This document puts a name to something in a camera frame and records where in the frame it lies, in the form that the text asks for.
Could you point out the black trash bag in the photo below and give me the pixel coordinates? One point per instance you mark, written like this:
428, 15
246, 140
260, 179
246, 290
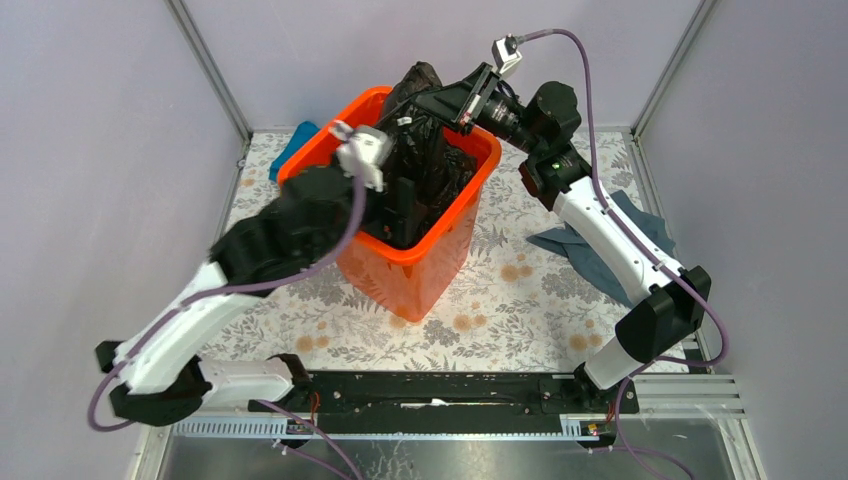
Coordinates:
421, 153

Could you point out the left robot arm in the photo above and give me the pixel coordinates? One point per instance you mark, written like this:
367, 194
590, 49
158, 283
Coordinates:
157, 377

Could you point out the left aluminium frame post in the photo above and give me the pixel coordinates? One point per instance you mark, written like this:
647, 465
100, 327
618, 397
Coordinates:
209, 67

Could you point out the orange plastic trash bin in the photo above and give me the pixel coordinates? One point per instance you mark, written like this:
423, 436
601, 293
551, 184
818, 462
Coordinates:
406, 282

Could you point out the grey-blue cloth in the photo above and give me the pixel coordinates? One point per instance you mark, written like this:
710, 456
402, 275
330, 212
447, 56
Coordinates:
567, 242

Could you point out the right aluminium frame post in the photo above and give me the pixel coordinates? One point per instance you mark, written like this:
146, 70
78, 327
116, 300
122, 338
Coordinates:
686, 42

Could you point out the floral table mat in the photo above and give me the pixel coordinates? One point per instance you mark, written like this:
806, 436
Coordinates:
512, 307

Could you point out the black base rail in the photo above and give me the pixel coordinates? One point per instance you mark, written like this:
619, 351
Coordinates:
490, 404

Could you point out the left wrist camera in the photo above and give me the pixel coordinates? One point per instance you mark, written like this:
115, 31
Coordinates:
362, 153

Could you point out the aluminium frame post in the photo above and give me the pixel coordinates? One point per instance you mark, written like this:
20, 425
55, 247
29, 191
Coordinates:
209, 67
686, 42

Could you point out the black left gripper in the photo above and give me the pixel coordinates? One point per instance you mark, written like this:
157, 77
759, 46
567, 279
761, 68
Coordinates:
398, 224

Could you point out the blue cloth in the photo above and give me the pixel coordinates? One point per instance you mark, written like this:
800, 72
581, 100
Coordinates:
302, 134

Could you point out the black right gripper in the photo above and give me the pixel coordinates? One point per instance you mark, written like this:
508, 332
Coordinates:
459, 102

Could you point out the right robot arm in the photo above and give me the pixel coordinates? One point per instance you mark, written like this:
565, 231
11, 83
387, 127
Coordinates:
666, 296

